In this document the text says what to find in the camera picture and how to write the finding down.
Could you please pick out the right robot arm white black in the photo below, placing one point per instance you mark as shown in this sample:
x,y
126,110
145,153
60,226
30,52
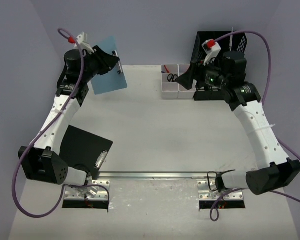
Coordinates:
x,y
275,169

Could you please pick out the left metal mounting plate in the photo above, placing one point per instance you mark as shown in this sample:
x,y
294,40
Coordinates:
x,y
98,191

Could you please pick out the metal mounting plate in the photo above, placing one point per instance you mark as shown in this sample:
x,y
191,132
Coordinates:
x,y
205,194
98,191

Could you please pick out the aluminium rail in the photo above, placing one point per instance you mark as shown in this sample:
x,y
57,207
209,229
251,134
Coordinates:
x,y
153,175

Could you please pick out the white clear clipboard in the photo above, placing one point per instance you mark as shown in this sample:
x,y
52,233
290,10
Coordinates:
x,y
231,40

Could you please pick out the left white divided organizer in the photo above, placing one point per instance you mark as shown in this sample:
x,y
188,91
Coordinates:
x,y
169,90

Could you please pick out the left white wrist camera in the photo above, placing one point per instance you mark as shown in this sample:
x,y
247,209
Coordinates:
x,y
82,41

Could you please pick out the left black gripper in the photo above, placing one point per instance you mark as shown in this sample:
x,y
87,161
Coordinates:
x,y
97,60

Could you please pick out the blue clipboard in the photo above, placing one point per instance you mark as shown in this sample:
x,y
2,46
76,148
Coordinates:
x,y
115,79

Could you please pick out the black handled scissors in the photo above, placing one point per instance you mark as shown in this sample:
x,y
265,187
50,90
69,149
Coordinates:
x,y
171,77

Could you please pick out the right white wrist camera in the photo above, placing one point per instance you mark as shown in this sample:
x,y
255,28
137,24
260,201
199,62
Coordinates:
x,y
212,49

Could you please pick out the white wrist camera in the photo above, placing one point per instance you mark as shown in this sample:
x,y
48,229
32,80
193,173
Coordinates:
x,y
212,49
82,41

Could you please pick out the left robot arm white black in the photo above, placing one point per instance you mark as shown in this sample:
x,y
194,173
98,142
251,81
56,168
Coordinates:
x,y
42,161

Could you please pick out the right white divided organizer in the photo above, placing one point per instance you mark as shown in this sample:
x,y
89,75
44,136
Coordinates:
x,y
185,94

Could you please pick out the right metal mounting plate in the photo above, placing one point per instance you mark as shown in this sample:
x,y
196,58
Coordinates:
x,y
205,194

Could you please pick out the black clipboard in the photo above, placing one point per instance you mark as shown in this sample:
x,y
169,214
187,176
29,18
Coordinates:
x,y
81,149

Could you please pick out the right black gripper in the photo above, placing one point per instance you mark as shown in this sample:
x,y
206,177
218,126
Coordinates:
x,y
197,72

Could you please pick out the white divided organizer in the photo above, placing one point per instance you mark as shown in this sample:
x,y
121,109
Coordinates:
x,y
185,94
169,90

